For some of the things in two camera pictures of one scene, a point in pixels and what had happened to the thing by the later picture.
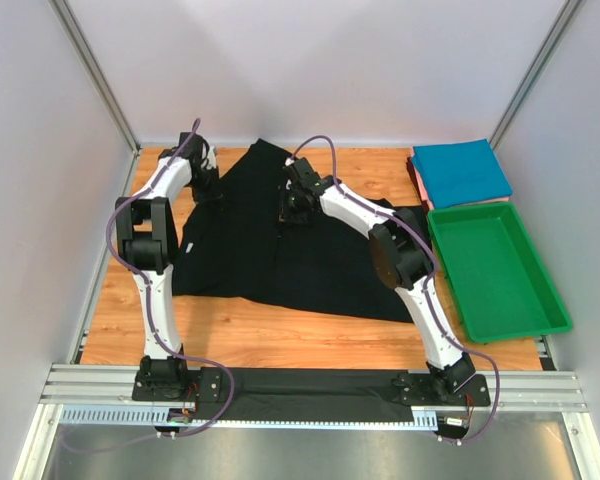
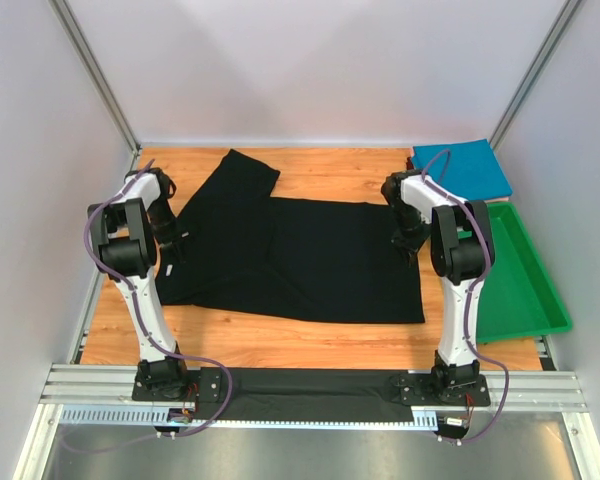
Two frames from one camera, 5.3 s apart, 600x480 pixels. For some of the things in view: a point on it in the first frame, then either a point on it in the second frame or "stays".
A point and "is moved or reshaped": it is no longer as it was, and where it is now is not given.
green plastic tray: [493, 274] stays
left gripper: [205, 185] -> [170, 240]
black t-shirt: [239, 246] is moved or reshaped
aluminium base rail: [110, 386] stays
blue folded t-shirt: [457, 173] stays
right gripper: [294, 209] -> [408, 240]
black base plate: [312, 388] stays
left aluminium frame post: [68, 23] stays
